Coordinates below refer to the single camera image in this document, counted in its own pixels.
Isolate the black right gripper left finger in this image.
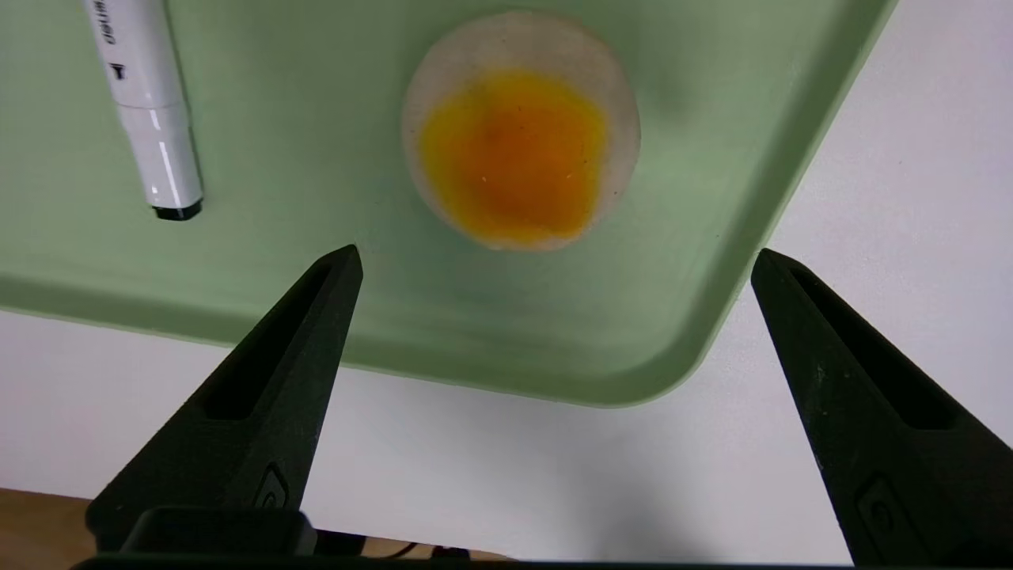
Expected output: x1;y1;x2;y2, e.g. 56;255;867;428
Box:
85;245;365;553

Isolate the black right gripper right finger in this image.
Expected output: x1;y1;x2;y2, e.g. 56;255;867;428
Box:
750;249;1013;567

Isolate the white orange toy egg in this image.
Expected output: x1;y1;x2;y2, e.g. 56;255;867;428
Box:
401;10;642;253

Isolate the white marker pen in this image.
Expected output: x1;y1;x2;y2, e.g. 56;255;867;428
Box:
83;0;204;222

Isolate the green plastic tray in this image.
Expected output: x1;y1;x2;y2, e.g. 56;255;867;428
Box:
0;0;899;409

